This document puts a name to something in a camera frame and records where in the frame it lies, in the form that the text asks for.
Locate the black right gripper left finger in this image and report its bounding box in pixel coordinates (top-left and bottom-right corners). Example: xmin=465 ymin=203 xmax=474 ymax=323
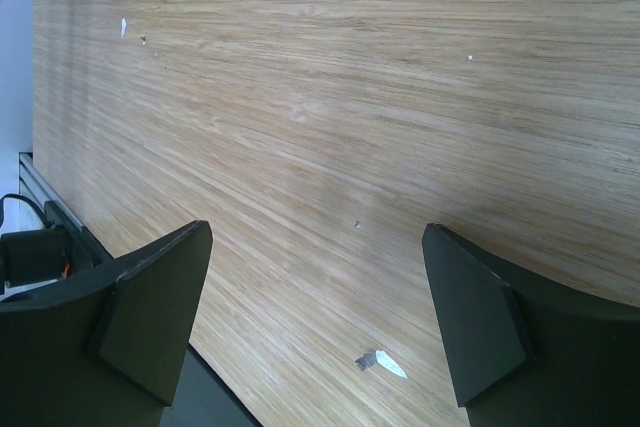
xmin=1 ymin=220 xmax=213 ymax=426

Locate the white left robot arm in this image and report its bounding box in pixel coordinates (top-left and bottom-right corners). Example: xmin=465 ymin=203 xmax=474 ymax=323
xmin=1 ymin=194 xmax=112 ymax=296

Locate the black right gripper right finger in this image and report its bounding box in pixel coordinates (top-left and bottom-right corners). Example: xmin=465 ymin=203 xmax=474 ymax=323
xmin=422 ymin=224 xmax=639 ymax=426

